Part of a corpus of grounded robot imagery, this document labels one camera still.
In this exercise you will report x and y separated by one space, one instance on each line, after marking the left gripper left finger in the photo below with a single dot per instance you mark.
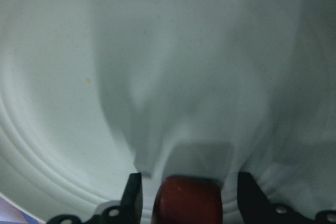
126 210

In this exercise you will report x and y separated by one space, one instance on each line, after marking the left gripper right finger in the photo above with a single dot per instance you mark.
255 207

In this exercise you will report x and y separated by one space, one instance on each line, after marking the light green plate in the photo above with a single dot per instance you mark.
93 90

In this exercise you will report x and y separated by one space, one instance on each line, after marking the brown steamed bun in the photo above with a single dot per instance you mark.
182 199

